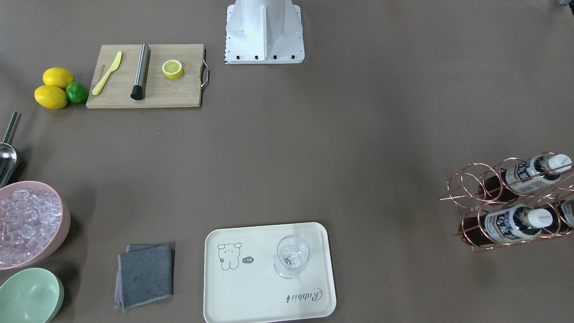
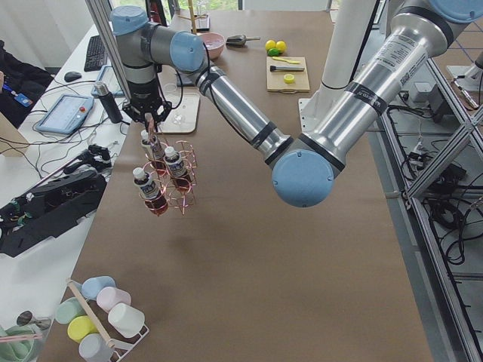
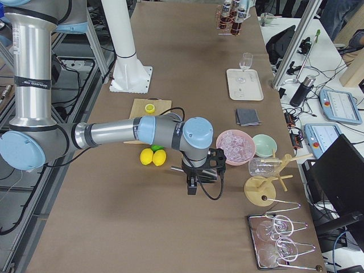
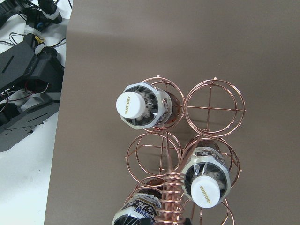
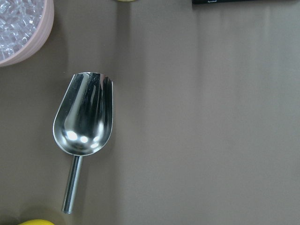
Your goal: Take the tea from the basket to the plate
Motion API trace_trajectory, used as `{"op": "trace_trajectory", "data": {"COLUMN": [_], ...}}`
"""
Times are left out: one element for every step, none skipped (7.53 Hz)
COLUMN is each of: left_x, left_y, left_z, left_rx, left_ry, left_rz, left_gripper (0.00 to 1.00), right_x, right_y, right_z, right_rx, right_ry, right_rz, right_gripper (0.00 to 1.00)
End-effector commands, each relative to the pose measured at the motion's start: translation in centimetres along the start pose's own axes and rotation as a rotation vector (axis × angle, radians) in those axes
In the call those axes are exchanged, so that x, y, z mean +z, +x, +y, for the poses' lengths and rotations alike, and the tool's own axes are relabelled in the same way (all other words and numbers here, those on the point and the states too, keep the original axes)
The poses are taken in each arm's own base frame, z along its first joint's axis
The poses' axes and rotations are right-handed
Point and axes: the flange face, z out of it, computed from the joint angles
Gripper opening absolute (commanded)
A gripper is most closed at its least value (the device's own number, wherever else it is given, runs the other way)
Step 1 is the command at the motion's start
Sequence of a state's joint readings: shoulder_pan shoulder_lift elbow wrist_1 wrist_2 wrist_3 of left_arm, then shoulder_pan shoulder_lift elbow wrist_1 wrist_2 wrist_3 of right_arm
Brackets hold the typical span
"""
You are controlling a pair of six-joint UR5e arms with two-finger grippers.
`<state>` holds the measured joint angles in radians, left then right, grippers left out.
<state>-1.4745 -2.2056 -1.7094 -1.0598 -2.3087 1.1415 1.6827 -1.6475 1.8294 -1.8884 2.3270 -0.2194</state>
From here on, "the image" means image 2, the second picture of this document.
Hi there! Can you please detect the black keyboard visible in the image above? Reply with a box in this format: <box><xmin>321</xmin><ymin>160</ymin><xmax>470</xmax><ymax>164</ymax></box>
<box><xmin>84</xmin><ymin>35</ymin><xmax>108</xmax><ymax>72</ymax></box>

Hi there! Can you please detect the white plastic cup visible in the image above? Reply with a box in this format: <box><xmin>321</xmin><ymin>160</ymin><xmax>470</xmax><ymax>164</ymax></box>
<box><xmin>108</xmin><ymin>302</ymin><xmax>145</xmax><ymax>338</ymax></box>

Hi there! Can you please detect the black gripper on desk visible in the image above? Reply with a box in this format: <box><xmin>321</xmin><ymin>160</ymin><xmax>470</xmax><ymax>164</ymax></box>
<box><xmin>63</xmin><ymin>144</ymin><xmax>112</xmax><ymax>174</ymax></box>

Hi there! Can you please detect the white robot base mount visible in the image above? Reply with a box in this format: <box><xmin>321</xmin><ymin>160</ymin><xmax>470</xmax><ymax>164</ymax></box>
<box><xmin>300</xmin><ymin>0</ymin><xmax>379</xmax><ymax>131</ymax></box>

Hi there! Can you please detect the aluminium frame rack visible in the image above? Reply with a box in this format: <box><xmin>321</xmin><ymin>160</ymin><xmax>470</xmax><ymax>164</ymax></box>
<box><xmin>370</xmin><ymin>49</ymin><xmax>482</xmax><ymax>361</ymax></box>

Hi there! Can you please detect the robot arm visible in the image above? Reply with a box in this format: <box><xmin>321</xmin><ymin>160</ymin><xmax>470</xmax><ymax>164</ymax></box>
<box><xmin>111</xmin><ymin>1</ymin><xmax>482</xmax><ymax>207</ymax></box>

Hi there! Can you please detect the yellow plastic knife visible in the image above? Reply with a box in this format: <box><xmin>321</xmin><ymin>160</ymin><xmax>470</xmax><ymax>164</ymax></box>
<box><xmin>272</xmin><ymin>57</ymin><xmax>300</xmax><ymax>64</ymax></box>

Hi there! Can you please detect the blue teach pendant tablet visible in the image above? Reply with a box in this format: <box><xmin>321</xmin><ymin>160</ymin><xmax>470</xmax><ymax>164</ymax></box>
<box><xmin>35</xmin><ymin>94</ymin><xmax>94</xmax><ymax>135</ymax></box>

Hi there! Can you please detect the metal ice scoop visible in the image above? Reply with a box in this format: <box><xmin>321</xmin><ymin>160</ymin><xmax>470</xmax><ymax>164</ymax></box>
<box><xmin>226</xmin><ymin>35</ymin><xmax>260</xmax><ymax>48</ymax></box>

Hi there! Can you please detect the half lemon slice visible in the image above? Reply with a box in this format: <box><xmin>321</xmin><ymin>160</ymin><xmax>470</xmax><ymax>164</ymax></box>
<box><xmin>283</xmin><ymin>74</ymin><xmax>295</xmax><ymax>84</ymax></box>

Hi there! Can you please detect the wooden rack handle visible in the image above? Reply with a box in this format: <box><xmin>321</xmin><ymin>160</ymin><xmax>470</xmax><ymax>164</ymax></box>
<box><xmin>66</xmin><ymin>278</ymin><xmax>115</xmax><ymax>348</ymax></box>

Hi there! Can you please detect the seated person in black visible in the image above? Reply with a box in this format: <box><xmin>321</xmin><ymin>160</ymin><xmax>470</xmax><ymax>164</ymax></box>
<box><xmin>1</xmin><ymin>40</ymin><xmax>54</xmax><ymax>128</ymax></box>

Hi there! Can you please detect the wooden glass stand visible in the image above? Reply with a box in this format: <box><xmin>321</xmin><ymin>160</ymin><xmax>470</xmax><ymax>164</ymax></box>
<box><xmin>176</xmin><ymin>0</ymin><xmax>211</xmax><ymax>33</ymax></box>

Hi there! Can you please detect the clear wine glass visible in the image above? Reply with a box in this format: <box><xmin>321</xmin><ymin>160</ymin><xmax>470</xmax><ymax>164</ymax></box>
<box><xmin>165</xmin><ymin>83</ymin><xmax>184</xmax><ymax>125</ymax></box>

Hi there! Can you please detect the pink plastic cup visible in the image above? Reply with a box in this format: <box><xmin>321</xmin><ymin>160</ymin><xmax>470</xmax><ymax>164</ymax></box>
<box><xmin>96</xmin><ymin>287</ymin><xmax>131</xmax><ymax>313</ymax></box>

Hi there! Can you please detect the green plastic cup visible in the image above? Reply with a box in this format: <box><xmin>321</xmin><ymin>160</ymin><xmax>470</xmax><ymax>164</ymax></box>
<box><xmin>55</xmin><ymin>297</ymin><xmax>86</xmax><ymax>324</ymax></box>

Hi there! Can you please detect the wooden cutting board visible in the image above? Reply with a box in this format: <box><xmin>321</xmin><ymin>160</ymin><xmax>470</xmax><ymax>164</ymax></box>
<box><xmin>266</xmin><ymin>57</ymin><xmax>310</xmax><ymax>93</ymax></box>

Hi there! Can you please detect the metal jigger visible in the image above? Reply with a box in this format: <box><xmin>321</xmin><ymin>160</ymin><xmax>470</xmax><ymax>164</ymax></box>
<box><xmin>16</xmin><ymin>310</ymin><xmax>52</xmax><ymax>331</ymax></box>

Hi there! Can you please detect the cream serving tray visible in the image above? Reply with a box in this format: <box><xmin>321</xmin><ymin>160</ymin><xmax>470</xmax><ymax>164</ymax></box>
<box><xmin>158</xmin><ymin>93</ymin><xmax>200</xmax><ymax>134</ymax></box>

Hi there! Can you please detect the grey plastic cup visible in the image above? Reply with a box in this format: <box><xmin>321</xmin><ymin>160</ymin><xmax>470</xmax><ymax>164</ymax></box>
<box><xmin>78</xmin><ymin>333</ymin><xmax>113</xmax><ymax>362</ymax></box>

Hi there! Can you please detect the copper wire bottle basket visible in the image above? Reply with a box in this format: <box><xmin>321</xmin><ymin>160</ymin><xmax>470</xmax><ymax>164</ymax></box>
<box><xmin>140</xmin><ymin>112</ymin><xmax>198</xmax><ymax>217</ymax></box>

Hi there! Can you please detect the white wire cup rack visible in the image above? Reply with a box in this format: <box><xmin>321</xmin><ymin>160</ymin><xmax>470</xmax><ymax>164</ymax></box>
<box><xmin>75</xmin><ymin>281</ymin><xmax>150</xmax><ymax>361</ymax></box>

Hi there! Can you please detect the aluminium frame post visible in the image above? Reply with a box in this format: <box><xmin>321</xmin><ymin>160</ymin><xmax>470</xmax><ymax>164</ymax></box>
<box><xmin>85</xmin><ymin>0</ymin><xmax>131</xmax><ymax>107</ymax></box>

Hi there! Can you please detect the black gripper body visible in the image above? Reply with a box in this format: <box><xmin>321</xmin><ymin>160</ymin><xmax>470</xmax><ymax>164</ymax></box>
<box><xmin>122</xmin><ymin>77</ymin><xmax>172</xmax><ymax>123</ymax></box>

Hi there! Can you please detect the pink bowl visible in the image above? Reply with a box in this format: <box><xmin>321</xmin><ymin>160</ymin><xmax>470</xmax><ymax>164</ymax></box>
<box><xmin>198</xmin><ymin>32</ymin><xmax>225</xmax><ymax>60</ymax></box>

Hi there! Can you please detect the yellow plastic cup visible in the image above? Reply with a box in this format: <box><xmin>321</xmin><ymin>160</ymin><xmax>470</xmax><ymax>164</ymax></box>
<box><xmin>67</xmin><ymin>315</ymin><xmax>98</xmax><ymax>343</ymax></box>

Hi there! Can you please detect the black computer mouse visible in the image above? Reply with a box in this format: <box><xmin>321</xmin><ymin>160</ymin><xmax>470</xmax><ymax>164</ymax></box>
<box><xmin>63</xmin><ymin>71</ymin><xmax>82</xmax><ymax>83</ymax></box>

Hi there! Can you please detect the blue plastic cup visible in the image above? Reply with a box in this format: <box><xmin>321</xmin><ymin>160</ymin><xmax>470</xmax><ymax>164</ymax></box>
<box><xmin>81</xmin><ymin>275</ymin><xmax>116</xmax><ymax>300</ymax></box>

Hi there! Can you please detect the black thermos bottle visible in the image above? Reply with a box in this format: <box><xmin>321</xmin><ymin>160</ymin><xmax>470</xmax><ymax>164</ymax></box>
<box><xmin>94</xmin><ymin>81</ymin><xmax>123</xmax><ymax>124</ymax></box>

